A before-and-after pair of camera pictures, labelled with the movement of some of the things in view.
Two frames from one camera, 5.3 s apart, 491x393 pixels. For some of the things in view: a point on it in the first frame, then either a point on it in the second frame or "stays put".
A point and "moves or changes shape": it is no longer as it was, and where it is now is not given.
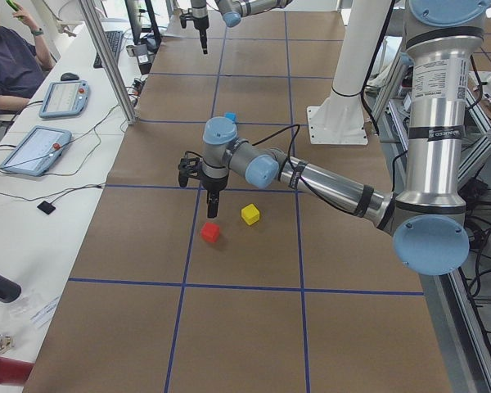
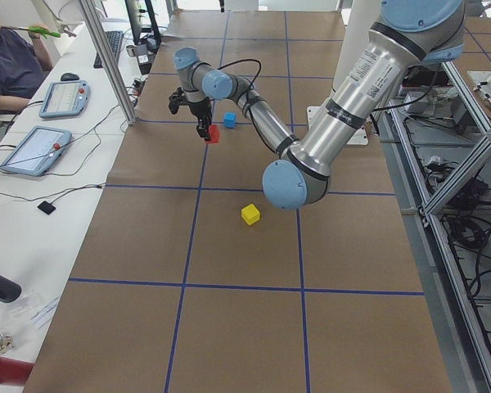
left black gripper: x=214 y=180 → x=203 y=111
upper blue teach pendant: x=65 y=99 stays put
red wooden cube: x=210 y=232 moves or changes shape
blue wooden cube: x=231 y=116 stays put
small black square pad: x=46 y=207 stays put
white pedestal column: x=340 y=119 stays put
